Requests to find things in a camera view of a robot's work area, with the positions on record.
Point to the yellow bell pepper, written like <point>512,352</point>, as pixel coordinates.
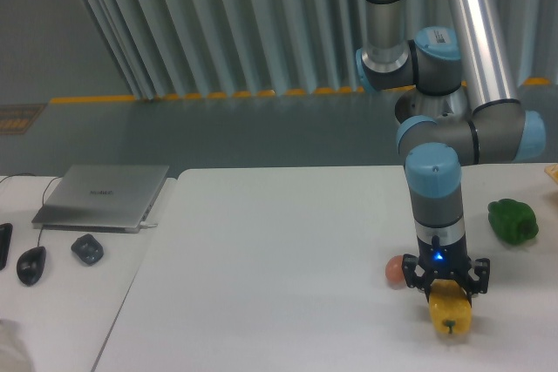
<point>450,310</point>

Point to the silver laptop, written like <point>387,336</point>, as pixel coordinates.
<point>102,198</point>

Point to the black keyboard edge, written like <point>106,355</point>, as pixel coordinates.
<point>6,230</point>

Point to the yellow wicker basket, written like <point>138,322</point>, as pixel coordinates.
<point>552,172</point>

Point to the green bell pepper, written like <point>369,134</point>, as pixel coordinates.
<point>512,221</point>

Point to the brown egg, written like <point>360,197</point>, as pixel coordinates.
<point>393,271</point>

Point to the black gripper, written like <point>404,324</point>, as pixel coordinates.
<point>451,261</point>

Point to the small dark grey device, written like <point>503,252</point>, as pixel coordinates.
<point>88,249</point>

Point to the black computer mouse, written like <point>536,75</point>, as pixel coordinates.
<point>30,265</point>

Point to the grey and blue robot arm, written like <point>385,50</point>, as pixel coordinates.
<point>437,61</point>

